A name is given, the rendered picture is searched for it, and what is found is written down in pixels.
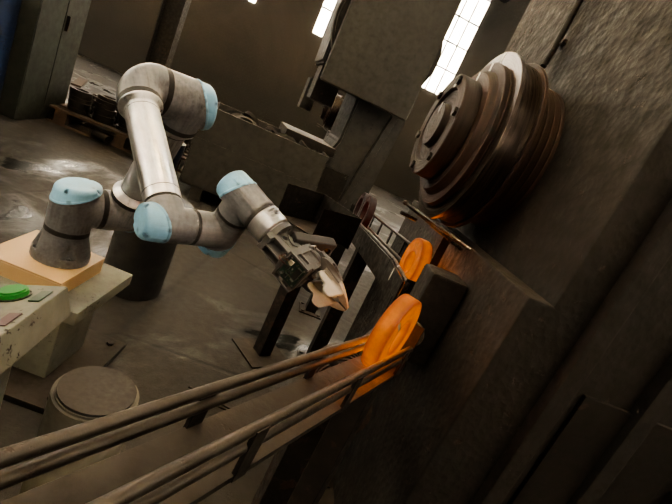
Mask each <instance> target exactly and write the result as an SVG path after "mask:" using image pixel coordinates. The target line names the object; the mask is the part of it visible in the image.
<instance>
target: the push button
mask: <svg viewBox="0 0 672 504"><path fill-rule="evenodd" d="M29 293H30V290H29V287H27V286H25V285H22V284H14V285H7V286H4V287H1V288H0V300H13V299H19V298H22V297H25V296H27V295H28V294H29Z"/></svg>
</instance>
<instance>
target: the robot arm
mask: <svg viewBox="0 0 672 504"><path fill-rule="evenodd" d="M116 103H117V108H118V111H119V113H120V115H121V116H122V117H123V118H125V121H126V126H127V131H128V135H129V140H130V145H131V150H132V154H133V159H134V161H133V163H132V165H131V166H130V168H129V170H128V172H127V174H126V176H125V178H124V179H123V180H120V181H118V182H116V183H115V184H114V186H113V188H112V189H111V190H107V189H103V188H102V186H101V185H100V184H99V183H97V182H95V181H93V180H89V179H86V178H79V177H67V178H62V179H60V180H58V181H56V182H55V183H54V185H53V188H52V191H51V193H50V195H49V203H48V207H47V211H46V215H45V219H44V223H43V227H42V229H41V230H40V231H39V233H38V234H37V235H36V237H35V238H34V239H33V241H32V242H31V245H30V248H29V254H30V256H31V257H32V258H33V259H34V260H36V261H37V262H39V263H41V264H44V265H46V266H50V267H54V268H59V269H78V268H82V267H84V266H86V265H87V264H88V263H89V261H90V257H91V249H90V240H89V236H90V233H91V229H92V228H96V229H107V230H117V231H125V232H135V234H136V235H137V237H138V238H140V239H141V240H145V241H150V242H157V243H162V244H163V243H173V244H185V245H193V246H198V248H199V249H200V250H201V251H202V252H203V253H204V254H206V255H210V256H211V257H213V258H220V257H223V256H224V255H226V254H227V252H228V251H229V250H230V249H231V248H233V247H234V245H235V244H236V241H237V240H238V239H239V237H240V236H241V235H242V233H243V232H244V231H245V230H246V228H247V229H248V231H249V232H250V233H251V234H252V235H253V237H254V238H255V239H256V240H257V241H258V242H259V243H258V244H257V246H258V248H259V249H260V250H261V251H262V252H263V253H264V255H265V256H266V257H267V258H268V259H269V260H270V262H271V263H272V264H273V265H274V266H275V269H274V270H273V271H272V275H273V276H274V277H275V278H276V279H277V281H278V282H279V283H280V284H281V285H282V286H283V288H284V289H285V290H286V291H287V292H290V291H292V290H294V289H295V288H296V287H297V288H298V287H300V286H302V287H303V288H304V289H305V290H306V291H307V292H309V293H311V294H313V297H312V303H313V304H314V305H315V306H316V307H319V308H320V307H325V306H331V307H333V308H335V309H337V310H341V311H346V310H347V309H348V308H349V305H348V298H347V294H346V290H345V287H344V284H343V279H342V277H341V275H340V272H339V270H338V267H337V265H336V263H335V262H334V261H333V259H332V258H331V257H329V256H328V255H329V254H330V253H331V252H332V251H333V250H334V249H335V248H336V247H337V245H336V242H335V240H334V239H333V238H329V237H324V236H318V235H312V234H306V233H301V232H295V231H294V232H292V234H291V235H290V236H289V234H290V232H291V231H292V229H293V227H292V225H291V224H290V223H289V222H288V221H287V219H286V217H285V216H284V215H283V214H282V213H281V212H280V211H279V209H278V208H277V207H276V206H275V205H274V204H273V203H272V201H271V200H270V199H269V198H268V197H267V196H266V195H265V193H264V192H263V191H262V190H261V189H260V188H259V187H258V185H257V183H256V182H254V181H253V180H252V179H251V178H250V177H249V176H248V175H247V174H246V173H245V172H244V171H241V170H237V171H233V172H230V173H228V174H227V175H226V176H224V177H223V178H222V179H221V180H220V181H219V183H218V185H217V189H216V192H217V194H218V195H219V198H220V199H222V201H221V203H220V204H219V206H218V207H217V208H216V210H215V211H214V212H209V211H202V210H196V209H191V208H185V207H184V204H183V201H182V196H181V192H180V188H179V184H178V180H177V176H176V172H175V168H174V164H173V159H174V157H175V156H176V154H177V152H178V151H179V149H180V147H181V146H182V144H183V142H184V141H185V140H187V139H192V138H193V137H194V136H195V134H196V133H197V131H198V129H200V130H202V131H204V130H209V129H210V128H211V127H212V126H213V124H214V122H215V119H216V115H217V109H218V107H217V106H218V102H217V96H216V93H215V91H214V89H213V88H212V87H211V86H210V85H209V84H206V83H204V82H202V81H201V80H199V79H195V78H192V77H190V76H187V75H185V74H182V73H179V72H177V71H174V70H172V69H169V68H167V67H165V66H162V65H160V64H156V63H142V64H138V65H136V66H133V67H132V68H130V69H129V70H127V71H126V72H125V73H124V75H123V76H122V77H121V79H120V81H119V83H118V85H117V89H116ZM318 271H319V272H318ZM317 272H318V276H319V277H320V279H321V280H315V278H316V273H317ZM280 276H281V277H282V279H283V280H284V281H285V282H286V283H287V284H288V286H287V287H286V286H285V285H284V284H283V283H282V282H281V280H280V279H279V278H278V277H280Z"/></svg>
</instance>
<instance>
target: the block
mask: <svg viewBox="0 0 672 504"><path fill-rule="evenodd" d="M466 291H467V285H466V284H465V283H464V282H463V281H462V279H461V278H460V277H459V276H458V275H456V274H454V273H452V272H449V271H447V270H444V269H442V268H440V267H437V266H435V265H432V264H426V265H425V266H424V268H423V270H422V272H421V274H420V275H419V277H418V279H417V281H416V283H415V285H414V287H413V289H412V291H411V293H410V294H409V295H410V296H412V297H414V298H415V299H417V300H419V301H420V302H421V304H422V308H421V312H420V315H419V318H418V320H417V322H419V323H420V324H421V325H422V327H423V328H424V329H425V331H424V339H423V341H422V342H421V343H420V344H419V345H418V346H416V347H415V348H414V350H413V352H412V354H411V355H410V357H409V359H408V361H409V362H411V363H414V364H417V365H420V366H424V365H425V363H426V362H427V360H428V358H429V356H430V355H431V353H432V351H433V349H434V347H435V346H436V344H437V342H438V340H439V339H440V337H441V335H442V333H443V331H444V330H445V328H446V326H447V324H448V323H449V321H450V319H451V317H452V316H453V314H454V312H455V310H456V308H457V307H458V305H459V303H460V301H461V300H462V298H463V296H464V294H465V292H466Z"/></svg>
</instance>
